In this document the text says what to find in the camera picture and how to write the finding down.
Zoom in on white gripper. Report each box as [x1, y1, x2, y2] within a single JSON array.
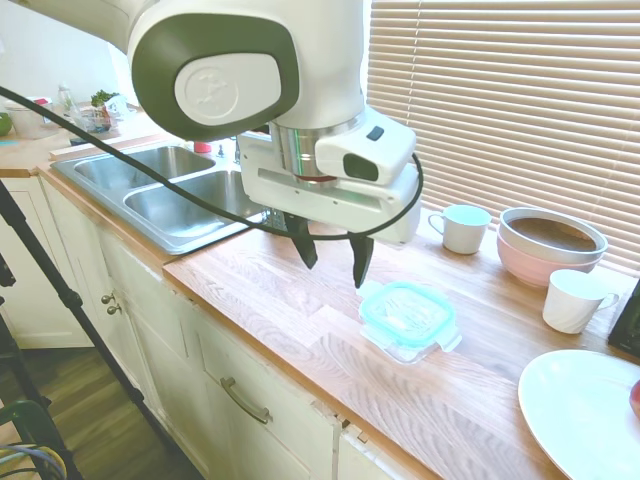
[[236, 130, 422, 291]]

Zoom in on clear lid with teal seal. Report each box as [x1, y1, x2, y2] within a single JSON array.
[[358, 279, 464, 354]]

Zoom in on clear glass food container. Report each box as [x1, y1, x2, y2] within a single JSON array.
[[360, 319, 451, 366]]

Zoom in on clear plastic food package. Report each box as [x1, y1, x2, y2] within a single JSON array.
[[69, 97, 125, 136]]

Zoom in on smooth white mug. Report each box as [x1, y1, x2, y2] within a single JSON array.
[[427, 203, 492, 255]]

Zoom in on stainless steel double sink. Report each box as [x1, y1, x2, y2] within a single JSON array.
[[49, 144, 266, 256]]

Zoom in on pink bowl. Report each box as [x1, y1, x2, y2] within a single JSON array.
[[496, 232, 606, 289]]

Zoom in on white kitchen cabinet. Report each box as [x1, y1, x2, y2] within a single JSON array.
[[0, 174, 396, 480]]

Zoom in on stacked pink and white bowls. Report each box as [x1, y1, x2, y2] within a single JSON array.
[[498, 206, 610, 265]]

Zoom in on wide beige window blind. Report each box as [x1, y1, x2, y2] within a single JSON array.
[[369, 0, 640, 276]]

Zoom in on ribbed white mug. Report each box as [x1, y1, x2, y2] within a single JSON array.
[[542, 268, 621, 335]]

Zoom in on green herb plant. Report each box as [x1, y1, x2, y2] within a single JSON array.
[[89, 88, 121, 109]]

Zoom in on large white plate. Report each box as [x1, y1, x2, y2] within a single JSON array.
[[517, 349, 640, 480]]

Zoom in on black appliance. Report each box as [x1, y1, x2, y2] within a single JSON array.
[[607, 279, 640, 359]]

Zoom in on clear plastic bottle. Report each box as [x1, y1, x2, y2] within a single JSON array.
[[57, 82, 84, 126]]

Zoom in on white plastic tub red label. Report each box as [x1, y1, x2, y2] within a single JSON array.
[[3, 96, 56, 140]]

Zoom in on metal drawer handle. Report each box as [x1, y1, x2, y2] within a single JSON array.
[[219, 376, 274, 426]]

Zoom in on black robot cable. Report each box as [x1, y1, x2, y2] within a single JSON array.
[[0, 84, 426, 242]]

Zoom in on black camera tripod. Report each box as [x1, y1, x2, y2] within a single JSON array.
[[0, 178, 174, 480]]

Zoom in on green metal frame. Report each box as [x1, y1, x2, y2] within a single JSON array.
[[0, 398, 69, 480]]

